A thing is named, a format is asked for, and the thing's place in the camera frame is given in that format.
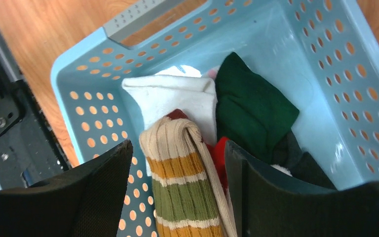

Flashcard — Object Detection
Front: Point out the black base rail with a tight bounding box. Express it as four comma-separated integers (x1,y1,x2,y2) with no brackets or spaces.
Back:
0,62,71,190

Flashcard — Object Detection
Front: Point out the beige striped ribbed sock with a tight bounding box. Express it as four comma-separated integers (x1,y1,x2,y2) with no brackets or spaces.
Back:
139,109,237,237

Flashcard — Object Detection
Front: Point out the red white sock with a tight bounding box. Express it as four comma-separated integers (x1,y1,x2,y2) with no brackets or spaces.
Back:
206,137,229,195

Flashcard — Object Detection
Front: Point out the white sock in basket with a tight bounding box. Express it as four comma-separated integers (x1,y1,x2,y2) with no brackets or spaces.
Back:
121,65,218,177

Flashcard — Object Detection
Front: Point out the light blue plastic basket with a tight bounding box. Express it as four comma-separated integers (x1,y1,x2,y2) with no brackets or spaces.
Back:
50,0,379,237

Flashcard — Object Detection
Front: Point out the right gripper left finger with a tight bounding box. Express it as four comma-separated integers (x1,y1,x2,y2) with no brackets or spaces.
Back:
0,140,133,237

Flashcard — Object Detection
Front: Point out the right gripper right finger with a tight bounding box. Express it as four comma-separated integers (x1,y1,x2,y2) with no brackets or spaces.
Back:
225,140,379,237

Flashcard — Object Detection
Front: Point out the dark green sock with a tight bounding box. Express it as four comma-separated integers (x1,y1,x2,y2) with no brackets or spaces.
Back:
215,52,335,189

